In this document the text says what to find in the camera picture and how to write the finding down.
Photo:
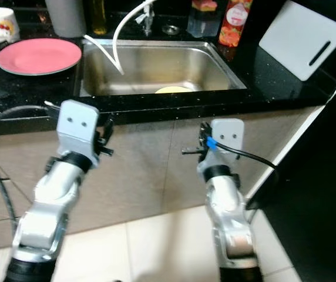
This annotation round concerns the pink plate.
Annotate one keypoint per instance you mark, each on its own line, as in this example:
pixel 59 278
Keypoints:
pixel 39 57

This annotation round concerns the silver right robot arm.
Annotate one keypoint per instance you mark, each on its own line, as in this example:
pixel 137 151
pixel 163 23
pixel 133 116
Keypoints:
pixel 229 223

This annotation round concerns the beige cabinet door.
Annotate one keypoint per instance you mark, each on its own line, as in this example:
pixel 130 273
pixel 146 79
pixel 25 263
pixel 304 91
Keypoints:
pixel 285 135
pixel 144 176

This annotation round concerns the yellow plate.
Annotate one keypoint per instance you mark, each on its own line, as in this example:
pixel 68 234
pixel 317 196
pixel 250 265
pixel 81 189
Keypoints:
pixel 172 90

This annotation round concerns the stainless steel sink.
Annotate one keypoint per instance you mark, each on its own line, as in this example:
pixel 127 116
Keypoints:
pixel 168 64

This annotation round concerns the yellow oil bottle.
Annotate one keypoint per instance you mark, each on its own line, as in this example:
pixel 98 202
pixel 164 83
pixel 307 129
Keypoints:
pixel 98 17

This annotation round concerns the clear sponge holder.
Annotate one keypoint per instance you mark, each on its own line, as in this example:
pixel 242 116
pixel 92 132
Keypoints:
pixel 203 24

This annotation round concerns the chrome faucet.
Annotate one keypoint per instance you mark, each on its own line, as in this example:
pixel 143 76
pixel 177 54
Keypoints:
pixel 147 20

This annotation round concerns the peach soap pump bottle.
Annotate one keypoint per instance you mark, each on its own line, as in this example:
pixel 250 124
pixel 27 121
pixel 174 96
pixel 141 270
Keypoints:
pixel 235 23

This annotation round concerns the grey water filter canister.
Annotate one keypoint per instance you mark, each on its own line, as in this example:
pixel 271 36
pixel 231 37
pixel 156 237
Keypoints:
pixel 65 17

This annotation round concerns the pink yellow sponge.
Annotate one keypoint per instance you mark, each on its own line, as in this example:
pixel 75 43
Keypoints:
pixel 204 5

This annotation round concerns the white cutting board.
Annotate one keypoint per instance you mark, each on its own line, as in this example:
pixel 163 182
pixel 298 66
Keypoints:
pixel 297 35

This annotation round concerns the white cartoon cat mug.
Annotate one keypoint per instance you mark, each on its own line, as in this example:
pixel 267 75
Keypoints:
pixel 3 23

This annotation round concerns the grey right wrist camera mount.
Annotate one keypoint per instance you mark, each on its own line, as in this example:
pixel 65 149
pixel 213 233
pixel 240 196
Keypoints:
pixel 228 134

